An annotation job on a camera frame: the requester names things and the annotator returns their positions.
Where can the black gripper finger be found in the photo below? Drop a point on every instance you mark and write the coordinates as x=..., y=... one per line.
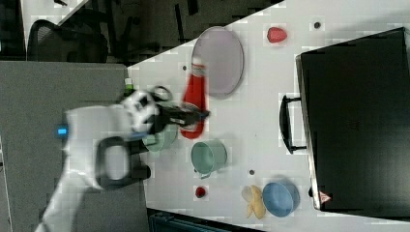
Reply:
x=193, y=114

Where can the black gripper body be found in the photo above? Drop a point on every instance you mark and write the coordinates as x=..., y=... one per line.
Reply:
x=168, y=114

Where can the red ketchup bottle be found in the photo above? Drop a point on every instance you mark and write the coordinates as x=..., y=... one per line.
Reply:
x=194, y=97

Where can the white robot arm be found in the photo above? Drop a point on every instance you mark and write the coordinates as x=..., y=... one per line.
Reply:
x=98, y=153

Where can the grey oval plate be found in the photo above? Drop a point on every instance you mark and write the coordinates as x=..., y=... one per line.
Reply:
x=222, y=54

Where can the green perforated colander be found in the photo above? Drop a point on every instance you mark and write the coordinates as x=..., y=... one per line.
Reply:
x=161, y=140

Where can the green bottle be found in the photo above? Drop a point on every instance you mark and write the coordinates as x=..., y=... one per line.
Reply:
x=128, y=87

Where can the green mug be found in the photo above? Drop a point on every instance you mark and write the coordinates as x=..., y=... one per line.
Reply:
x=207, y=157

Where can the small black cup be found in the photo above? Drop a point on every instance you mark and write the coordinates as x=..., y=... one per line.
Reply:
x=139, y=174

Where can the small red tomato toy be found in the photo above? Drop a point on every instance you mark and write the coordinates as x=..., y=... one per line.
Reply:
x=200, y=192

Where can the peeled toy banana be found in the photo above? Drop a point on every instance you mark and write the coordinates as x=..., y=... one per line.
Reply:
x=253, y=196

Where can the black office chair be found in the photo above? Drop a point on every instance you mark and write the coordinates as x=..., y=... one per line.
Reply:
x=49, y=42

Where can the red strawberry toy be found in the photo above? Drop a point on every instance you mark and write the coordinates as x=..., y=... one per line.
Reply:
x=276, y=35

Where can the blue bowl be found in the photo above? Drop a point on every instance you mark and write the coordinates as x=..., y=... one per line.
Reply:
x=280, y=199

